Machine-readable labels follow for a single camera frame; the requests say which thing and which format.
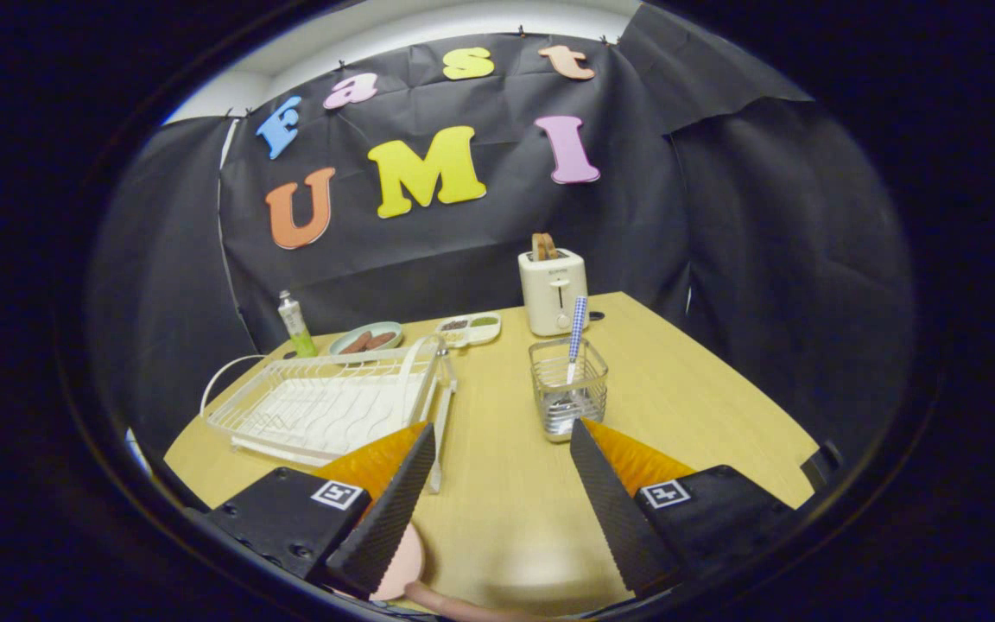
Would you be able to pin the small black block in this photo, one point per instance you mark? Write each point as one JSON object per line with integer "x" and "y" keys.
{"x": 821, "y": 464}

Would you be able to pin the pink plate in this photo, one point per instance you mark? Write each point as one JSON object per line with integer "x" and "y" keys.
{"x": 401, "y": 566}

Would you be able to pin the white divided sauce tray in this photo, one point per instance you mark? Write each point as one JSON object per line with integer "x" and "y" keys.
{"x": 467, "y": 333}

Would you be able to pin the white toaster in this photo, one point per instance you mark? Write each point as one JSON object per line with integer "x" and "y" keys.
{"x": 549, "y": 298}

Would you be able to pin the green label bottle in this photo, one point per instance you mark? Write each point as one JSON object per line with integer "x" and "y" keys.
{"x": 297, "y": 333}

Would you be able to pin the pale green plate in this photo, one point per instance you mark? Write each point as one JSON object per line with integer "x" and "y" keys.
{"x": 344, "y": 345}

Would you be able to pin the black backdrop cloth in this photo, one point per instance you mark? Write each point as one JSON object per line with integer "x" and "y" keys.
{"x": 765, "y": 259}

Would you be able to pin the brown sausage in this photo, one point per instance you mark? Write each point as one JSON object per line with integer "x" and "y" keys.
{"x": 358, "y": 343}
{"x": 381, "y": 339}

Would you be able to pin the brown bread slice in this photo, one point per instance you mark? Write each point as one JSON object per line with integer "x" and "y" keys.
{"x": 544, "y": 246}

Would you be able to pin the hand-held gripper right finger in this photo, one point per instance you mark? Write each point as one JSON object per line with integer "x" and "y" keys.
{"x": 623, "y": 523}

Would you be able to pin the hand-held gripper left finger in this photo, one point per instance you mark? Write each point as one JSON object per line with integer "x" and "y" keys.
{"x": 381, "y": 523}

